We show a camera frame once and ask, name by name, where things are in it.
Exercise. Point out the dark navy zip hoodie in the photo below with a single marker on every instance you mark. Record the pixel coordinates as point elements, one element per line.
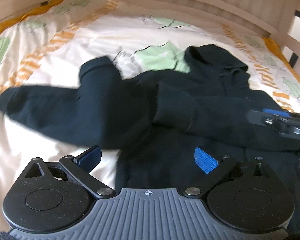
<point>158,118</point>

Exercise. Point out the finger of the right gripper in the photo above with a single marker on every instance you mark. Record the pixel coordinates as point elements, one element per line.
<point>272,113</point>
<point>256,117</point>

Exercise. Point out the yellow bed sheet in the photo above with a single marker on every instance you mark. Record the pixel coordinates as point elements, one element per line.
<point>27,15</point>

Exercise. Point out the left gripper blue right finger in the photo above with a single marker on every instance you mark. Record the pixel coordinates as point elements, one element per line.
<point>215,169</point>

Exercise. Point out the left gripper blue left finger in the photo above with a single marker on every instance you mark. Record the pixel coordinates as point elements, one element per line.
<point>79,168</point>

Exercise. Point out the white leaf pattern duvet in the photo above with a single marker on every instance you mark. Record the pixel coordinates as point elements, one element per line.
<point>137,38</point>

